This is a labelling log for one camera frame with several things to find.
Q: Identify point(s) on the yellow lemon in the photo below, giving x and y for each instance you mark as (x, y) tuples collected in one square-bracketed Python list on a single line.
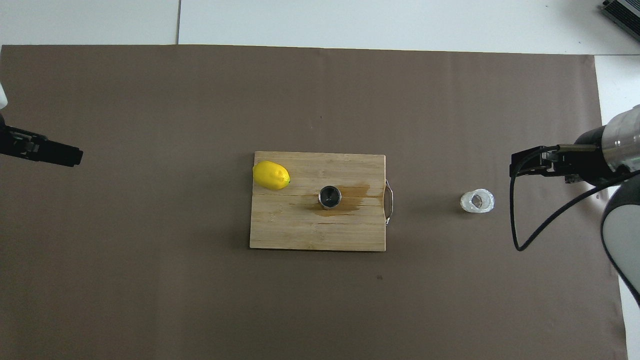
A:
[(271, 175)]

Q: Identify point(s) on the clear crinkled plastic cup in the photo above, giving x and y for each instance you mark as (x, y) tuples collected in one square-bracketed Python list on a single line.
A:
[(477, 201)]

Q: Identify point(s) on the wooden cutting board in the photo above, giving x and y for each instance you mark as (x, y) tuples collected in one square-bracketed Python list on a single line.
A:
[(300, 230)]

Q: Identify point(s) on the brown paper table mat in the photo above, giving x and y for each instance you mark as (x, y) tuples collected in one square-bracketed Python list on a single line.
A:
[(200, 90)]

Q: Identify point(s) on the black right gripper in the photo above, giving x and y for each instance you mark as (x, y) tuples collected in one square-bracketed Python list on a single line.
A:
[(590, 160)]

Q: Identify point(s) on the steel double jigger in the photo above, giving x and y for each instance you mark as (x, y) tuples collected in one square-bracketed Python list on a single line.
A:
[(330, 197)]

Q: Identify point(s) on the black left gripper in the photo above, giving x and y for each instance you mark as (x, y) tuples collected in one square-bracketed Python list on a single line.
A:
[(14, 141)]

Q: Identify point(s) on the grey ribbed metal device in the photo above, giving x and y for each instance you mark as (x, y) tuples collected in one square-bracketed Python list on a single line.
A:
[(625, 11)]

